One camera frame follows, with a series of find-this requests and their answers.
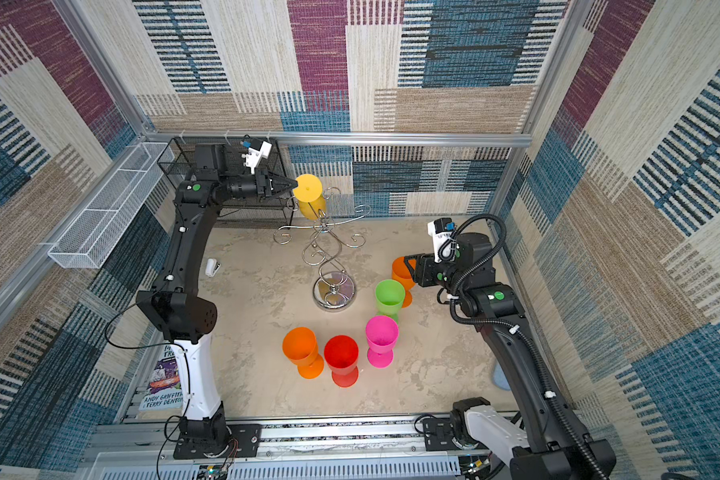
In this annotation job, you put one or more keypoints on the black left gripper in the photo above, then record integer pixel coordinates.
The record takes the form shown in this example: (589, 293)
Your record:
(264, 183)

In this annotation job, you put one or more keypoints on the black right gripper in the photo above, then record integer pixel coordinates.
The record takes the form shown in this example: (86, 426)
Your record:
(422, 274)

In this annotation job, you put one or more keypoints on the orange wine glass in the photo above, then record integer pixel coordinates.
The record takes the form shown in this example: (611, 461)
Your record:
(300, 346)
(401, 274)

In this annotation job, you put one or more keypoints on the green wine glass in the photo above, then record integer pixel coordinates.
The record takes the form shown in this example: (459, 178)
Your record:
(389, 296)

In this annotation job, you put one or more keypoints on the yellow wine glass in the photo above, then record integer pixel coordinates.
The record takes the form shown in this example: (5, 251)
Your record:
(309, 196)

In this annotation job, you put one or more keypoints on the pink wine glass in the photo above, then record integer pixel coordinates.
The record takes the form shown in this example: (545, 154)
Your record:
(382, 333)

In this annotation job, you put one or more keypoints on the red wine glass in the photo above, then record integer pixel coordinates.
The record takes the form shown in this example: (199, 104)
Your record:
(341, 353)

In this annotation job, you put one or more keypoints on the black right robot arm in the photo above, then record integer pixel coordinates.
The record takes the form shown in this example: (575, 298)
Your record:
(552, 443)

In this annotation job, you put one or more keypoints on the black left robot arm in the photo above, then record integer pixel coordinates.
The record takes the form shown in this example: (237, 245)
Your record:
(173, 304)

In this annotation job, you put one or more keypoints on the chrome wine glass rack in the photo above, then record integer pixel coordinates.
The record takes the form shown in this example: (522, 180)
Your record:
(334, 288)

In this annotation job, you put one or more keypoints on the small white stapler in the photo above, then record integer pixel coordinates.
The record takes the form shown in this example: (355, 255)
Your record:
(212, 267)

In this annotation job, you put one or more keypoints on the blue grey glasses case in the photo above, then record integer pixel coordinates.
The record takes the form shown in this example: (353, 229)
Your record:
(499, 378)

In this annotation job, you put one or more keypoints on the colourful paperback book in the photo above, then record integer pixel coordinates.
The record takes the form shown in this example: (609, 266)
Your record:
(163, 389)

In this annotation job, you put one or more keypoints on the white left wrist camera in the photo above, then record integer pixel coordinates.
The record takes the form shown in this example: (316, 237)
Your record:
(254, 152)

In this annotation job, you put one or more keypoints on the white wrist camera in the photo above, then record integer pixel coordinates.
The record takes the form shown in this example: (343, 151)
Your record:
(254, 152)
(440, 230)

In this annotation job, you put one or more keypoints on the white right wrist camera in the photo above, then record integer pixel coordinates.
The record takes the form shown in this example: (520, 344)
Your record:
(440, 230)

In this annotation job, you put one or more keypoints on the black wire mesh shelf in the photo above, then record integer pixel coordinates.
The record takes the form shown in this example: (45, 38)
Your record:
(211, 176)

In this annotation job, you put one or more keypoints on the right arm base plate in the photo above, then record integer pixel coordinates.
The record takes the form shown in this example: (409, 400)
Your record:
(438, 435)

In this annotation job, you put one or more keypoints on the white wire mesh basket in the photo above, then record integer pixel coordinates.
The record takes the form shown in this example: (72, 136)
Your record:
(95, 232)

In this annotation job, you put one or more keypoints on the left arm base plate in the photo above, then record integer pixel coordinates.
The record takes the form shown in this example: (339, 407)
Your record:
(237, 440)

